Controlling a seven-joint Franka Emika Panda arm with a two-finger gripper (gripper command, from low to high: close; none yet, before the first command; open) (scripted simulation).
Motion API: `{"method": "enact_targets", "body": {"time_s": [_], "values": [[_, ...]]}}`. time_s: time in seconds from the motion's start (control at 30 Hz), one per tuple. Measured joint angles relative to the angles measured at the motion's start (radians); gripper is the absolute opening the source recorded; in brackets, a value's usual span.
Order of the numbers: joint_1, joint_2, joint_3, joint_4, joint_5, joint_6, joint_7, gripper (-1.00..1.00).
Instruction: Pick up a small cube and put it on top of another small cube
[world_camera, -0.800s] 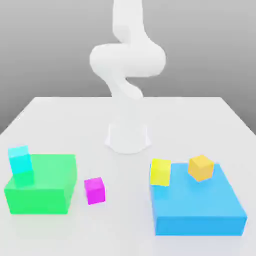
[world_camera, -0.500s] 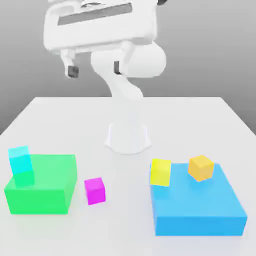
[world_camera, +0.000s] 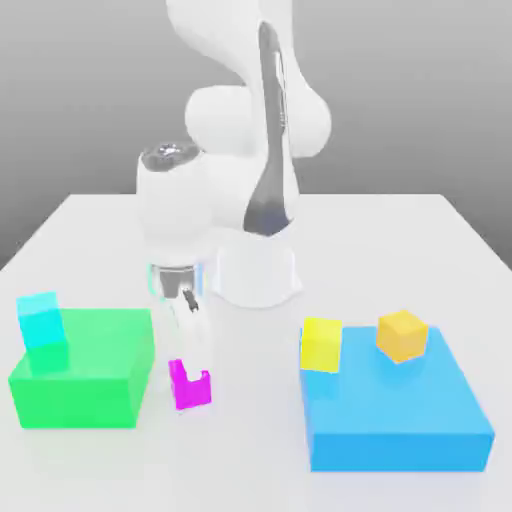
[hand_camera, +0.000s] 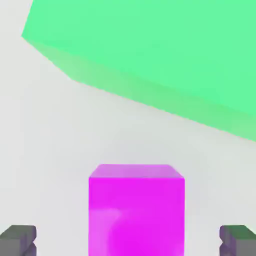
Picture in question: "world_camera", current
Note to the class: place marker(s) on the large green box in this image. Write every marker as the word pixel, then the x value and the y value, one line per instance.
pixel 92 380

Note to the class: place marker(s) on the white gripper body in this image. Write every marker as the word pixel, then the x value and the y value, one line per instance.
pixel 188 336

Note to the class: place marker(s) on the small cyan cube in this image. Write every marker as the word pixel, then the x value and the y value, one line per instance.
pixel 40 324

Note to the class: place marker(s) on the small orange cube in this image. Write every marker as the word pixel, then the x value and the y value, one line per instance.
pixel 402 336

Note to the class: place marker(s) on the large blue box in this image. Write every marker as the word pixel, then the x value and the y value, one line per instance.
pixel 396 416

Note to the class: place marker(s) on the small magenta cube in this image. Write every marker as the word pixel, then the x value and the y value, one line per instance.
pixel 191 394

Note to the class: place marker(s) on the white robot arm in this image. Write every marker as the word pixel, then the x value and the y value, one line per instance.
pixel 224 120

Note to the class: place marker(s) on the small yellow cube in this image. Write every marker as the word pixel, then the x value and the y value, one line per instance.
pixel 320 346

